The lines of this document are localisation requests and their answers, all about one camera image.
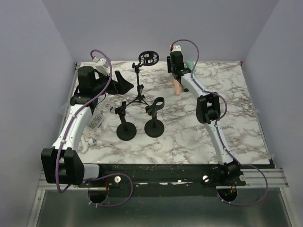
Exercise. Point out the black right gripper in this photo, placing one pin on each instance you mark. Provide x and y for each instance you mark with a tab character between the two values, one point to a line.
169	65

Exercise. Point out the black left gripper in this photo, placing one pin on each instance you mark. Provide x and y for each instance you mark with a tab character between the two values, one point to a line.
120	87

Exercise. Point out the green microphone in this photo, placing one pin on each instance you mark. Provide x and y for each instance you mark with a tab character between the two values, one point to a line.
191	65

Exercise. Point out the pink microphone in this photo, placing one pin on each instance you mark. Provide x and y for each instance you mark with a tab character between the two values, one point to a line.
177	87

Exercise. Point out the black round-base stand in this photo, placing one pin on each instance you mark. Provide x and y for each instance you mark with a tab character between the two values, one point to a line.
126	131
154	127

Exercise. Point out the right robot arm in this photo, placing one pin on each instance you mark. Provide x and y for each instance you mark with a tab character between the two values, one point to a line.
208	111

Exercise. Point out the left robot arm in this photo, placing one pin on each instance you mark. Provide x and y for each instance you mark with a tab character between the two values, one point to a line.
61	163

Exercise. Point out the clear plastic bag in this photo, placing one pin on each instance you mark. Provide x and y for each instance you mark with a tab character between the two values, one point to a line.
101	112

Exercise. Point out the small white plastic parts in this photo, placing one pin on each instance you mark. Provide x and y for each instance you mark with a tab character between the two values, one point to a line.
89	143

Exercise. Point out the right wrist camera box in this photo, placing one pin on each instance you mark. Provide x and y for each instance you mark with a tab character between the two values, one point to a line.
175	48

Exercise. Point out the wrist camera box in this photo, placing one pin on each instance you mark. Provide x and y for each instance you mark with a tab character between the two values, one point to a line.
175	48
101	65

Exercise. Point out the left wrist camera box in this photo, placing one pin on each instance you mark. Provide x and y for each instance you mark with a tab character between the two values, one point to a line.
101	65

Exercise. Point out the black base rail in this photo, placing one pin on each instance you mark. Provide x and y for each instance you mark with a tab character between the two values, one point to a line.
163	180

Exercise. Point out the aluminium frame rail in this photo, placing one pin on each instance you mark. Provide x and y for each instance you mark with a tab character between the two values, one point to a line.
250	178

